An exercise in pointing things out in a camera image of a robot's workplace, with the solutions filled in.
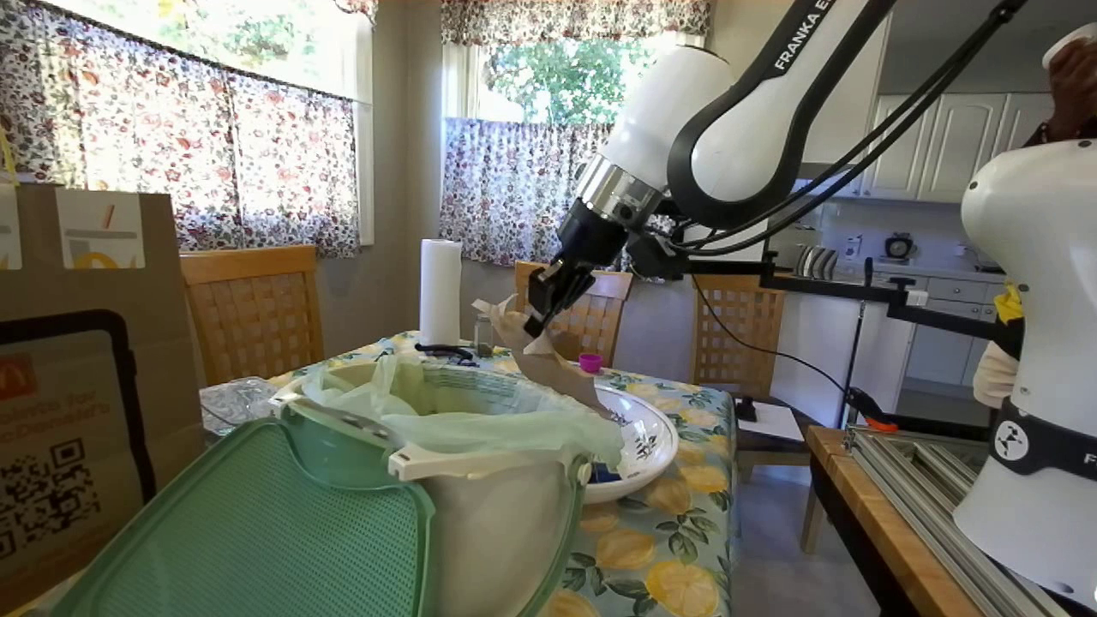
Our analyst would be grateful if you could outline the black floor cable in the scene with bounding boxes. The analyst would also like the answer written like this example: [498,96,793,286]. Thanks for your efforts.
[693,285,997,443]

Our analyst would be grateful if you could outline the brown cardboard box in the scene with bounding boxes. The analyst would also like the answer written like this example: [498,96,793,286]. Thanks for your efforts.
[0,180,211,491]

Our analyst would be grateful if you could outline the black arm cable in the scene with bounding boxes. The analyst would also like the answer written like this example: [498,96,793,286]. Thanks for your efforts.
[683,0,1030,260]

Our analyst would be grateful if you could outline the pale green bin liner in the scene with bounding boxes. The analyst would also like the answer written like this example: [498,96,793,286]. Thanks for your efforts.
[299,354,627,473]

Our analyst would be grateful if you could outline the wide floral cafe curtain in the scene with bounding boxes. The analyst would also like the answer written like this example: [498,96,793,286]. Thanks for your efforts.
[0,0,363,260]

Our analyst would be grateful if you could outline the aluminium rail base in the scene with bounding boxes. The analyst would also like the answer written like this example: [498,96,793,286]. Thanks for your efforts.
[850,426,1071,617]

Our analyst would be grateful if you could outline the thin black stand pole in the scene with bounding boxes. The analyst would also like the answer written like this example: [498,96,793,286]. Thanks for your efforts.
[837,253,878,432]

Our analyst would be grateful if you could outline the white base cabinets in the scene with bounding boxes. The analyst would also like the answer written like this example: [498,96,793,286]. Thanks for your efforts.
[901,269,1013,392]

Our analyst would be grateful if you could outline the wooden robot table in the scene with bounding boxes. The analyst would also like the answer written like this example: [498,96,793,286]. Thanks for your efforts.
[801,421,988,617]

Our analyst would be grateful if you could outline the small glass shaker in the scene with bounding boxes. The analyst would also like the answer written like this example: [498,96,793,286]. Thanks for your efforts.
[470,312,499,357]

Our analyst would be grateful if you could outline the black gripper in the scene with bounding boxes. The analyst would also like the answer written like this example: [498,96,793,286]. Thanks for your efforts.
[522,201,634,338]

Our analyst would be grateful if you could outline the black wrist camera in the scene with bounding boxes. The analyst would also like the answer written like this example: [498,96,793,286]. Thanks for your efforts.
[623,234,693,285]

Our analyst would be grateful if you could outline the patterned clear plastic bag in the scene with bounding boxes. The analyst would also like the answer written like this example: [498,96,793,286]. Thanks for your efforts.
[194,372,294,440]

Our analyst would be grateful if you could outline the flat black object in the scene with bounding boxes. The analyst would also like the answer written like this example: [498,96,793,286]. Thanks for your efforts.
[411,338,478,370]

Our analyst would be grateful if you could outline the white wall cabinets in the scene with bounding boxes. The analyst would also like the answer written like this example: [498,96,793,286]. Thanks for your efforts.
[868,92,1054,208]

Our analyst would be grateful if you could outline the dish rack with plates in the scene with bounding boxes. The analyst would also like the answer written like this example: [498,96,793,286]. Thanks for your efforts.
[797,243,845,285]

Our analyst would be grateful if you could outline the floral curtain valance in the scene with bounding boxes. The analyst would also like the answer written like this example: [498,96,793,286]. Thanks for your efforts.
[438,0,713,46]

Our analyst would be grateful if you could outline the green ribbed bin lid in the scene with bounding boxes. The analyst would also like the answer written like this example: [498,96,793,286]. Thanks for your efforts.
[49,412,438,617]

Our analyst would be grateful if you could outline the small round black clock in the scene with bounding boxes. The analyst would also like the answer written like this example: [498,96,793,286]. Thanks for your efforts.
[882,229,919,266]

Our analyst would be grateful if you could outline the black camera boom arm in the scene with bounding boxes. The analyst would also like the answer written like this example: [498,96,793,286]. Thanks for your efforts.
[683,253,1006,344]

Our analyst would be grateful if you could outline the white bowl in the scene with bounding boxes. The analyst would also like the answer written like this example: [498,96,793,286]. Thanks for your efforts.
[567,379,686,506]

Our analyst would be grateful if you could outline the white paper towel roll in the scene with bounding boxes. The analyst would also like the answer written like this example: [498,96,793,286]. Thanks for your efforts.
[413,236,467,349]

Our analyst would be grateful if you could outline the white plastic bin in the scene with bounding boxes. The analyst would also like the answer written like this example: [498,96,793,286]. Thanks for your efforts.
[383,443,588,617]

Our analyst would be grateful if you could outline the brown paper bag QR code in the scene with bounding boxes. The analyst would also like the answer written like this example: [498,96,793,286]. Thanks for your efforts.
[0,306,160,613]

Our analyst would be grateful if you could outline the lemon print tablecloth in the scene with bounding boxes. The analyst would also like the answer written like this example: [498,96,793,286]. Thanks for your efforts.
[363,329,740,617]

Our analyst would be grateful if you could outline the narrow floral cafe curtain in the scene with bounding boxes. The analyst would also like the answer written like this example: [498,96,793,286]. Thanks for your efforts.
[435,114,612,276]

